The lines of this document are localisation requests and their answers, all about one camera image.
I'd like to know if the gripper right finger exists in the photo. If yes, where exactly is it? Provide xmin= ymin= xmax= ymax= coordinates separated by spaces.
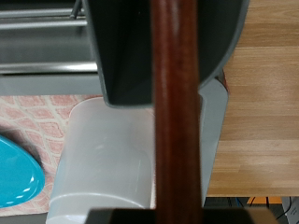
xmin=200 ymin=207 xmax=281 ymax=224

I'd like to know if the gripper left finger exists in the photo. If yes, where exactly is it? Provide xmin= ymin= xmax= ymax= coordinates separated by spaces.
xmin=85 ymin=208 xmax=158 ymax=224

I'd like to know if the blue plate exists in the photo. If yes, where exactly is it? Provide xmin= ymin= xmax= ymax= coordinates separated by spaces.
xmin=0 ymin=133 xmax=46 ymax=209

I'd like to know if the reddish brown wooden spoon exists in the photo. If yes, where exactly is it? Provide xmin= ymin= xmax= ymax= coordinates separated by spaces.
xmin=149 ymin=0 xmax=204 ymax=224

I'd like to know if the grey plastic crate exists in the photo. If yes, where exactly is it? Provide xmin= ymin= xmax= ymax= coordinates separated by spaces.
xmin=0 ymin=69 xmax=231 ymax=208

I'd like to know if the pink checkered towel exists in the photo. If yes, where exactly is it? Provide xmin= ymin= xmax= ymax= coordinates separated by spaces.
xmin=0 ymin=94 xmax=157 ymax=217

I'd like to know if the dark grey cutlery holder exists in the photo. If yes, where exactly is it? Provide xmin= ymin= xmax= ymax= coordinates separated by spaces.
xmin=82 ymin=0 xmax=250 ymax=108

